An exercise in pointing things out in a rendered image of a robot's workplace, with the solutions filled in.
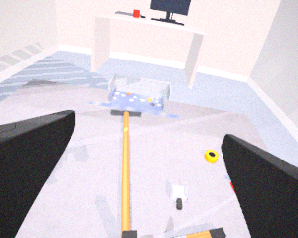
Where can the long yellow pole with dark tip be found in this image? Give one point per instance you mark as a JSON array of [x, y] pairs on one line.
[[216, 233]]

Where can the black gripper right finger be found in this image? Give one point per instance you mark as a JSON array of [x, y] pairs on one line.
[[265, 186]]

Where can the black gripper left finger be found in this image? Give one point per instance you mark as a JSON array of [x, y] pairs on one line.
[[29, 150]]

